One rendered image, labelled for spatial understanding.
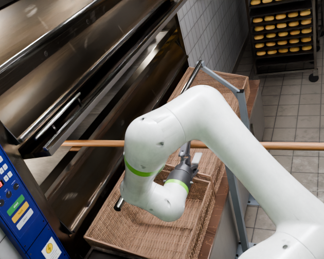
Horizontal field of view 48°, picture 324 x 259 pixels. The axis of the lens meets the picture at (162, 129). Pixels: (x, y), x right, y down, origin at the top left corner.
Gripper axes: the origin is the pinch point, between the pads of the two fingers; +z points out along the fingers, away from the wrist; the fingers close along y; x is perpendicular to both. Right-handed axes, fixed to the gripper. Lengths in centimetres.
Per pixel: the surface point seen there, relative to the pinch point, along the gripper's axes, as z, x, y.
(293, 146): -0.8, 38.7, 0.1
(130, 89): 56, -57, 3
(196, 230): -6, -8, 49
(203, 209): 7.2, -7.8, 48.2
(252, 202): 80, -1, 119
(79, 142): -1, -58, -1
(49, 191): -30, -58, 3
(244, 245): 35, 1, 111
